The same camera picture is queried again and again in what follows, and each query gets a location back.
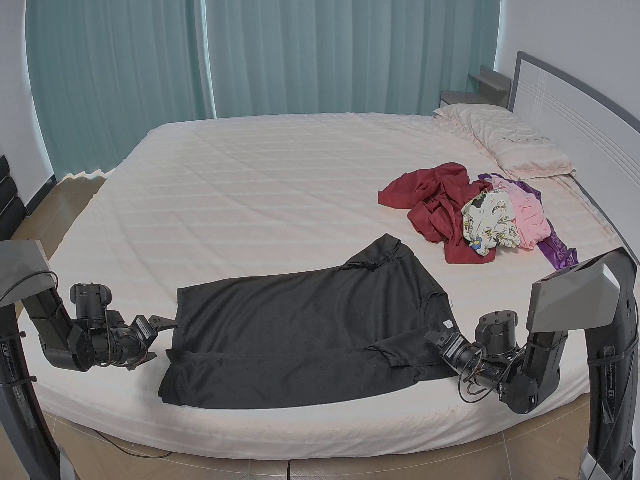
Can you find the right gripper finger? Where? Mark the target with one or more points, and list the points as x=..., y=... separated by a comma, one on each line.
x=436, y=339

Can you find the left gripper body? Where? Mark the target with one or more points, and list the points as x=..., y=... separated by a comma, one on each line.
x=145, y=330

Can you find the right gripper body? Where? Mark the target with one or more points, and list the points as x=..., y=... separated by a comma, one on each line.
x=454, y=350

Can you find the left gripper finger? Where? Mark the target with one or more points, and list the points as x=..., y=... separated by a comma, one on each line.
x=142, y=361
x=164, y=322

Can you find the black T-shirt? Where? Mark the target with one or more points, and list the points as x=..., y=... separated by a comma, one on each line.
x=300, y=318

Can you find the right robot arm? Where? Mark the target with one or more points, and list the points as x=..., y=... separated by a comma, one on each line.
x=575, y=293

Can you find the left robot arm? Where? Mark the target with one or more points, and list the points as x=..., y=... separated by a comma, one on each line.
x=55, y=333

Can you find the bed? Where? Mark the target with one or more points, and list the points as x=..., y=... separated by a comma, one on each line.
x=275, y=178

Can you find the white printed garment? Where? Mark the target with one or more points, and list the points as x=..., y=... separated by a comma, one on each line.
x=490, y=223

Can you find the purple garment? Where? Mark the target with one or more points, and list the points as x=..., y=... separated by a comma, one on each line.
x=562, y=258

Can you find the dark red garment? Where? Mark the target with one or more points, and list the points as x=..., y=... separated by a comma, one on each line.
x=430, y=193

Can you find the pink garment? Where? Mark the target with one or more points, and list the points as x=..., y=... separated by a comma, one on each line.
x=527, y=213

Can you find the cream pillow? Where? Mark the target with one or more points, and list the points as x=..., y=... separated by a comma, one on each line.
x=510, y=140

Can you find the grey bedside table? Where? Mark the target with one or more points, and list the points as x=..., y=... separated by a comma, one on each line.
x=470, y=97

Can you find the blue-green curtain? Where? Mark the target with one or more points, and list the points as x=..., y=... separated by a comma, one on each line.
x=115, y=68
x=350, y=43

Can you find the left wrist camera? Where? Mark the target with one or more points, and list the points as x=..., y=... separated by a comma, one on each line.
x=115, y=319

